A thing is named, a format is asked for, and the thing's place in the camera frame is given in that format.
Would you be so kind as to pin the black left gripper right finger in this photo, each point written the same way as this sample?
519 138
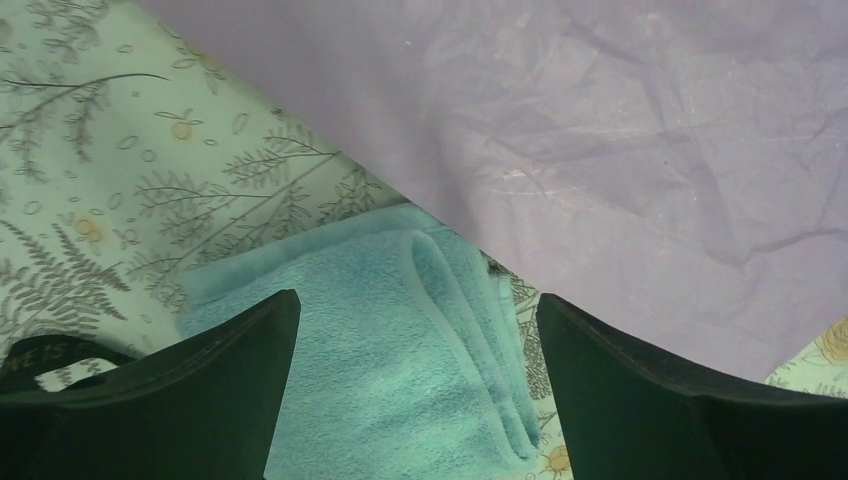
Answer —
631 410

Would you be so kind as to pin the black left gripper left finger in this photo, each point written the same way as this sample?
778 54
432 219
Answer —
203 408

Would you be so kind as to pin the pink purple wrapping paper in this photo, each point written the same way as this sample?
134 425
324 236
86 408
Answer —
676 168

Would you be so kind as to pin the black printed ribbon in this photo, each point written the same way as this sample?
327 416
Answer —
54 363

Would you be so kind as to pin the light blue towel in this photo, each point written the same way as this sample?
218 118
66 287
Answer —
408 362

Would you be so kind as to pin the floral patterned table mat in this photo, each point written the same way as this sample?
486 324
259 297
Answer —
129 156

